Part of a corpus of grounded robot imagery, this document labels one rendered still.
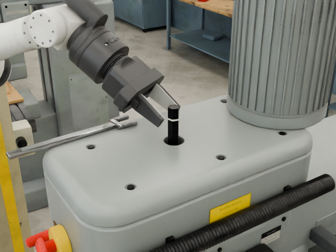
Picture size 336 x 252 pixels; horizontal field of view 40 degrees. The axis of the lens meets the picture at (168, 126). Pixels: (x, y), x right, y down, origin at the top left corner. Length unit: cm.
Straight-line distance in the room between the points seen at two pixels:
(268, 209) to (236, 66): 27
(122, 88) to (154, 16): 754
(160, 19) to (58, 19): 757
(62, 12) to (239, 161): 40
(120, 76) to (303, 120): 35
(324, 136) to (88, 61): 62
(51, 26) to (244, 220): 46
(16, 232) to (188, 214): 231
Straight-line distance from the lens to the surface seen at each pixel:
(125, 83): 79
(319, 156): 109
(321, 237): 106
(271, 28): 82
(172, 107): 80
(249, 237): 91
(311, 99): 89
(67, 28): 84
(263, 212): 82
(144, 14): 819
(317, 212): 106
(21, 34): 92
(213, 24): 765
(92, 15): 83
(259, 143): 84
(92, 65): 82
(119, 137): 85
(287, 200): 85
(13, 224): 296
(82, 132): 86
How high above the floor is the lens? 230
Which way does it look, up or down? 27 degrees down
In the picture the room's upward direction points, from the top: straight up
